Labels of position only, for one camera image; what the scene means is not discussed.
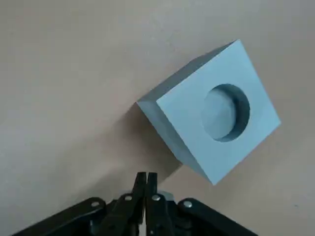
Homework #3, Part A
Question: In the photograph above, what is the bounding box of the grey block with round hole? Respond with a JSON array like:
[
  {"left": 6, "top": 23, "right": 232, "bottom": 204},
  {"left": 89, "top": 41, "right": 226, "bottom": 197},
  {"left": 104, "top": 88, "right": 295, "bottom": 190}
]
[{"left": 136, "top": 39, "right": 282, "bottom": 186}]

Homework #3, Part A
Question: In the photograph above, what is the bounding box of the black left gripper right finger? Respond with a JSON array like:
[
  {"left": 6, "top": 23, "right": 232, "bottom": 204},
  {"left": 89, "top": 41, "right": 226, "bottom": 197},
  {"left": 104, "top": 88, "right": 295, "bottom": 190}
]
[{"left": 146, "top": 172, "right": 259, "bottom": 236}]

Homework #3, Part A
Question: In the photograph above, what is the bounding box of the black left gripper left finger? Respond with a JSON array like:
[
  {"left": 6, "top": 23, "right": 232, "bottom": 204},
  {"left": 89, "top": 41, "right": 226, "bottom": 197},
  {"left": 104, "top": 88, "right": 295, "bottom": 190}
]
[{"left": 11, "top": 172, "right": 148, "bottom": 236}]

